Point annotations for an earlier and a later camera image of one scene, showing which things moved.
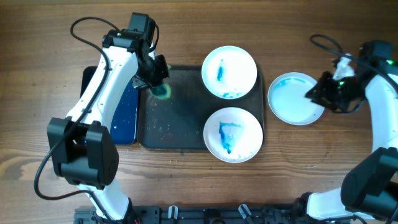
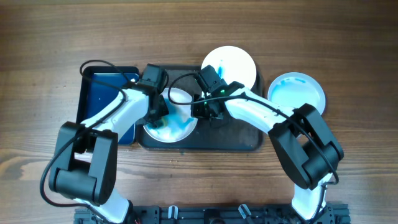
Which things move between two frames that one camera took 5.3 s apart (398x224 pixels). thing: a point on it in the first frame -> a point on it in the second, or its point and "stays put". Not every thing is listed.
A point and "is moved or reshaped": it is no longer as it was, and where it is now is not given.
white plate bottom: [233, 135] -> [294, 89]
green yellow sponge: [162, 91] is moved or reshaped
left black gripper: [163, 73] -> [163, 109]
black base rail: [204, 214] stays put
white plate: [286, 100] -> [180, 125]
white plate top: [229, 72] stays put
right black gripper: [322, 93] -> [209, 112]
